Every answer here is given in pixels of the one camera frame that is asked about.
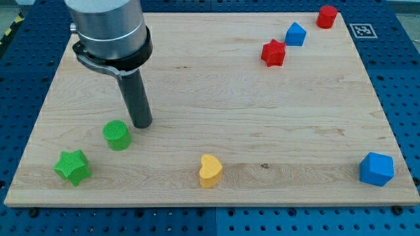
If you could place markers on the green cylinder block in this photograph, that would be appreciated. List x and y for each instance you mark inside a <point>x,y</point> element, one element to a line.
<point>117,135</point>

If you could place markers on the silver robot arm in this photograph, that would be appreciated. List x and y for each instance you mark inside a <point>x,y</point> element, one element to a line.
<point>113,37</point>

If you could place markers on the red star block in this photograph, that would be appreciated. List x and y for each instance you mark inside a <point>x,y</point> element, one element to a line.
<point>273,53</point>

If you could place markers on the green star block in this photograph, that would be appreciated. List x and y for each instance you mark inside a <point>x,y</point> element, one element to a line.
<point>73,167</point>

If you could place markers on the wooden board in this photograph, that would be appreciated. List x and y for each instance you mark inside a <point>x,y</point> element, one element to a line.
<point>286,136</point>

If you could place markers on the yellow heart block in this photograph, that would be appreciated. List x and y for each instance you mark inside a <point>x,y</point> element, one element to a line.
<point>210,173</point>

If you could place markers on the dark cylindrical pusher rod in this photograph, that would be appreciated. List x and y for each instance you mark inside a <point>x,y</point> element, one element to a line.
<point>132,89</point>

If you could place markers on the blue pentagon block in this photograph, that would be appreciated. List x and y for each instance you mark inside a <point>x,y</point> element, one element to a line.
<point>295,35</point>

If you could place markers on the red cylinder block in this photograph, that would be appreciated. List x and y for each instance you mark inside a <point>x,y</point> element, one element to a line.
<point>326,17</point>

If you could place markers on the blue cube block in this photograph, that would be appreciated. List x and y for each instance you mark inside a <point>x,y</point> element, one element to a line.
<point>376,169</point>

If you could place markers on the fiducial marker tag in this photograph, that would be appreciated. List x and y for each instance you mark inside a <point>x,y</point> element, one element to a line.
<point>363,31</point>

